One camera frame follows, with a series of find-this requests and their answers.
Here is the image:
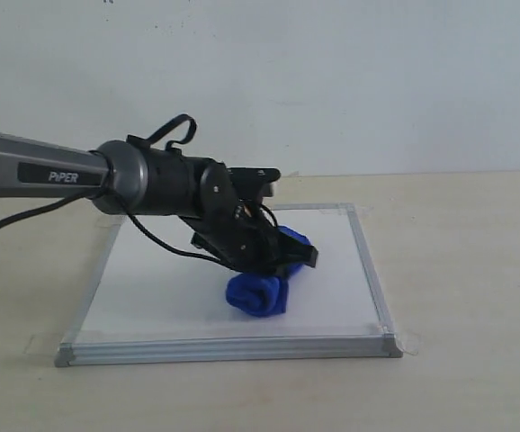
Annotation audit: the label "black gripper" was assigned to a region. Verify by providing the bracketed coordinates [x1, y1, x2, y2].
[190, 202, 318, 277]

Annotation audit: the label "blue microfibre cloth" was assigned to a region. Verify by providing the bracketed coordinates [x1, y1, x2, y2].
[225, 226, 304, 318]

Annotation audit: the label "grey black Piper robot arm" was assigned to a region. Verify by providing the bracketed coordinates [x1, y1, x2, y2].
[0, 132, 318, 276]

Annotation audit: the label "clear tape front right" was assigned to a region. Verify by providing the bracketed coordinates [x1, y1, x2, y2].
[368, 324, 421, 358]

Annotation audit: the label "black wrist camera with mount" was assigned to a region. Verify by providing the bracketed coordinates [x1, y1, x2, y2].
[228, 167, 281, 203]

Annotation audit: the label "white board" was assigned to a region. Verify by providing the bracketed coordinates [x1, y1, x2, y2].
[54, 203, 395, 367]

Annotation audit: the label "black cable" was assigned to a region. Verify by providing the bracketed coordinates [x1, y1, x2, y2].
[0, 113, 288, 271]

